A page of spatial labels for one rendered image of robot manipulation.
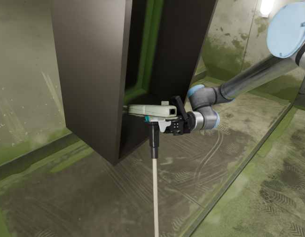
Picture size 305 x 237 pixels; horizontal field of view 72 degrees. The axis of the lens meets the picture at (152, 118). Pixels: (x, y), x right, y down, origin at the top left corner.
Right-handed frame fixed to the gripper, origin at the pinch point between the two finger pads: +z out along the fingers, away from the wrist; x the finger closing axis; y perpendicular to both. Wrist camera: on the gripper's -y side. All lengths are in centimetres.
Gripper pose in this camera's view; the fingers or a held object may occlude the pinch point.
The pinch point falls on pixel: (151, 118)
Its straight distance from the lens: 83.1
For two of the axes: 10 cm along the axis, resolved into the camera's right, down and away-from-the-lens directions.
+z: -8.3, 0.3, -5.6
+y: -0.2, 10.0, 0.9
